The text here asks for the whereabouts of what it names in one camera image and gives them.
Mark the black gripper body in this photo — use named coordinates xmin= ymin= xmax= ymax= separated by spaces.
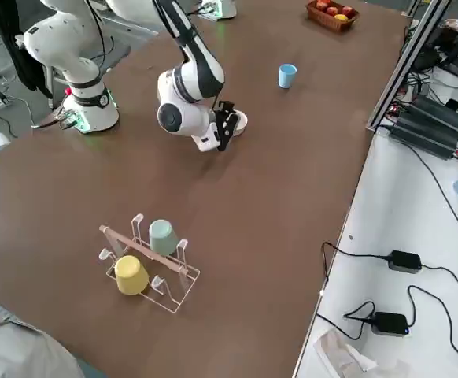
xmin=214 ymin=100 xmax=236 ymax=117

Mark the blue plastic cup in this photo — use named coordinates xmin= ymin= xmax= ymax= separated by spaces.
xmin=278 ymin=63 xmax=298 ymax=91

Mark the white round plate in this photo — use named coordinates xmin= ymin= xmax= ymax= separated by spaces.
xmin=228 ymin=109 xmax=250 ymax=139

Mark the pale green cup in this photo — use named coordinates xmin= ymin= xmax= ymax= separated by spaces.
xmin=148 ymin=219 xmax=180 ymax=257

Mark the yellow cup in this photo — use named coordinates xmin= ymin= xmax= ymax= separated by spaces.
xmin=113 ymin=254 xmax=150 ymax=297

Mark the brown wicker basket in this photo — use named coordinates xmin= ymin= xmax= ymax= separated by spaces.
xmin=305 ymin=0 xmax=360 ymax=33

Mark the black power supply box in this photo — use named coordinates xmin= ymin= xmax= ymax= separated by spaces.
xmin=389 ymin=112 xmax=458 ymax=161
xmin=408 ymin=93 xmax=458 ymax=135

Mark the black hanging cloth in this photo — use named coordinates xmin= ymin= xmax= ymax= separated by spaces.
xmin=0 ymin=0 xmax=54 ymax=100

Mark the black power adapter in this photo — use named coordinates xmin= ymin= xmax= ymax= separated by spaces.
xmin=387 ymin=250 xmax=423 ymax=275
xmin=371 ymin=311 xmax=410 ymax=338

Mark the clear plastic bag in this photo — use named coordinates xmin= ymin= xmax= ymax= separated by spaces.
xmin=312 ymin=326 xmax=411 ymax=378

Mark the person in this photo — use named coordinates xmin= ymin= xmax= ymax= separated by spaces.
xmin=0 ymin=293 xmax=87 ymax=378

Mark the white wire cup rack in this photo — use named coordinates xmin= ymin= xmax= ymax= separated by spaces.
xmin=98 ymin=213 xmax=201 ymax=315

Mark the aluminium frame post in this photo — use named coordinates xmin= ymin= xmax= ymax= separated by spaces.
xmin=365 ymin=0 xmax=452 ymax=132

